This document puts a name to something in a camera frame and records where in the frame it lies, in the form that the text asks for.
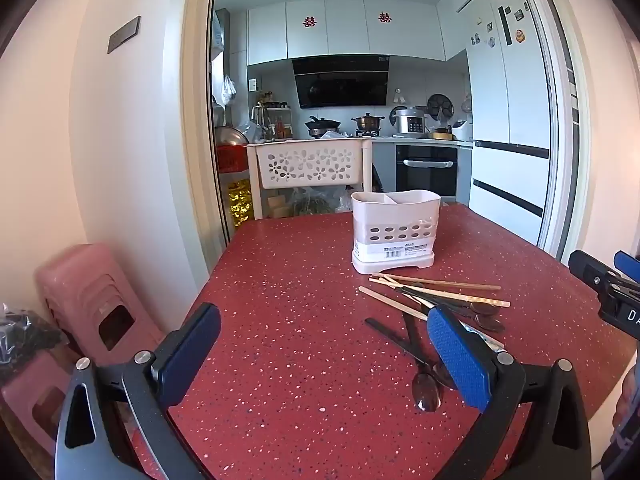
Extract black handled metal spoon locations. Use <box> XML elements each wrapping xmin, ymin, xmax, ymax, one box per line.
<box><xmin>392</xmin><ymin>282</ymin><xmax>502</xmax><ymax>317</ymax></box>
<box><xmin>402</xmin><ymin>309</ymin><xmax>458</xmax><ymax>392</ymax></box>
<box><xmin>364</xmin><ymin>317</ymin><xmax>445</xmax><ymax>413</ymax></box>
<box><xmin>410</xmin><ymin>296</ymin><xmax>507</xmax><ymax>334</ymax></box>

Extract silver rice cooker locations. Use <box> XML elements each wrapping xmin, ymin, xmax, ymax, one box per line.
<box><xmin>389</xmin><ymin>105</ymin><xmax>427</xmax><ymax>137</ymax></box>

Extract black plastic bag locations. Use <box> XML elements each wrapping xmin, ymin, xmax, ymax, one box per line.
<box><xmin>0</xmin><ymin>302</ymin><xmax>67</xmax><ymax>382</ymax></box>

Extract steel cooking pot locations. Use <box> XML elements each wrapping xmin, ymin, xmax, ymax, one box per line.
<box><xmin>351</xmin><ymin>112</ymin><xmax>385</xmax><ymax>136</ymax></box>

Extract white flower-cut basket cart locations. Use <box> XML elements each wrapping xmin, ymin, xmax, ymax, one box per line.
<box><xmin>246</xmin><ymin>138</ymin><xmax>374</xmax><ymax>220</ymax></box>

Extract black wok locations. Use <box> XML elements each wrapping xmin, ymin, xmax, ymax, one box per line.
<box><xmin>305</xmin><ymin>116</ymin><xmax>344</xmax><ymax>139</ymax></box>

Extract cardboard box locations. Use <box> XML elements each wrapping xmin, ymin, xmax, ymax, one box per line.
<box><xmin>266</xmin><ymin>193</ymin><xmax>291</xmax><ymax>219</ymax></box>

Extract gold foil bag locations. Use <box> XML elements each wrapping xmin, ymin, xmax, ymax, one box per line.
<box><xmin>228</xmin><ymin>179</ymin><xmax>253</xmax><ymax>227</ymax></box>

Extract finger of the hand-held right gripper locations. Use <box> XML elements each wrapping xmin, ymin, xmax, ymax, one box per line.
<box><xmin>613</xmin><ymin>250</ymin><xmax>640</xmax><ymax>284</ymax></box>
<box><xmin>568</xmin><ymin>249</ymin><xmax>626</xmax><ymax>307</ymax></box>

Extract bamboo chopstick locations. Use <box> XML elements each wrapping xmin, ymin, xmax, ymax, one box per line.
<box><xmin>369</xmin><ymin>273</ymin><xmax>502</xmax><ymax>291</ymax></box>
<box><xmin>372</xmin><ymin>278</ymin><xmax>512</xmax><ymax>308</ymax></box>
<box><xmin>358</xmin><ymin>286</ymin><xmax>507</xmax><ymax>351</ymax></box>

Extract red plastic crate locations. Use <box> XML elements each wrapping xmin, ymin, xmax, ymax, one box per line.
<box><xmin>216</xmin><ymin>145</ymin><xmax>250</xmax><ymax>174</ymax></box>

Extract white plastic utensil holder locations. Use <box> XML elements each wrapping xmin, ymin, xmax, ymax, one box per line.
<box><xmin>351</xmin><ymin>190</ymin><xmax>442</xmax><ymax>275</ymax></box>

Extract stack of pink plastic stools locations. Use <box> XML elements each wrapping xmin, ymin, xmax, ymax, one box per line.
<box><xmin>35</xmin><ymin>243</ymin><xmax>167</xmax><ymax>367</ymax></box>

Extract white wall cabinets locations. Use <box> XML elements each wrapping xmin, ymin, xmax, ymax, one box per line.
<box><xmin>247</xmin><ymin>0</ymin><xmax>447</xmax><ymax>66</ymax></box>

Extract black range hood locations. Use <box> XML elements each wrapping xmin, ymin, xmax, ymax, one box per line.
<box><xmin>292</xmin><ymin>55</ymin><xmax>391</xmax><ymax>110</ymax></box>

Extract round black steamer rack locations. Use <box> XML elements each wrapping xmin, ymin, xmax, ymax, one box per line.
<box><xmin>427</xmin><ymin>93</ymin><xmax>455</xmax><ymax>124</ymax></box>

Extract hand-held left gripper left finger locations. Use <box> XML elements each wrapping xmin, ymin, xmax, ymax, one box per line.
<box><xmin>54</xmin><ymin>302</ymin><xmax>222</xmax><ymax>480</ymax></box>

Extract person's right forearm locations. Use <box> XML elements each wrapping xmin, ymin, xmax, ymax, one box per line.
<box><xmin>600</xmin><ymin>372</ymin><xmax>640</xmax><ymax>480</ymax></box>

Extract black built-in oven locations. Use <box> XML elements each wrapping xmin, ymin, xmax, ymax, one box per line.
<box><xmin>394</xmin><ymin>143</ymin><xmax>459</xmax><ymax>197</ymax></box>

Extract steel basin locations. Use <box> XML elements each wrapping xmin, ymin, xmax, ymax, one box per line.
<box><xmin>215</xmin><ymin>126</ymin><xmax>250</xmax><ymax>147</ymax></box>

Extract spice rack with bottles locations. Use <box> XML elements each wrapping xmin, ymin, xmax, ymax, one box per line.
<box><xmin>252</xmin><ymin>92</ymin><xmax>294</xmax><ymax>141</ymax></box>

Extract dark wall switch panel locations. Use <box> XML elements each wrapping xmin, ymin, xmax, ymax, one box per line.
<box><xmin>107</xmin><ymin>16</ymin><xmax>142</xmax><ymax>55</ymax></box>

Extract pink plastic stool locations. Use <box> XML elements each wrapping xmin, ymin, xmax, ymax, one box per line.
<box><xmin>0</xmin><ymin>350</ymin><xmax>77</xmax><ymax>461</ymax></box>

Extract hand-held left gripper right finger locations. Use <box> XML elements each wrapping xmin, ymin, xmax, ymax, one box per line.
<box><xmin>426</xmin><ymin>305</ymin><xmax>594</xmax><ymax>480</ymax></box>

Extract white refrigerator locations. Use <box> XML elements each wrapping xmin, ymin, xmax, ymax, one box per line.
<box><xmin>456</xmin><ymin>0</ymin><xmax>554</xmax><ymax>249</ymax></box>

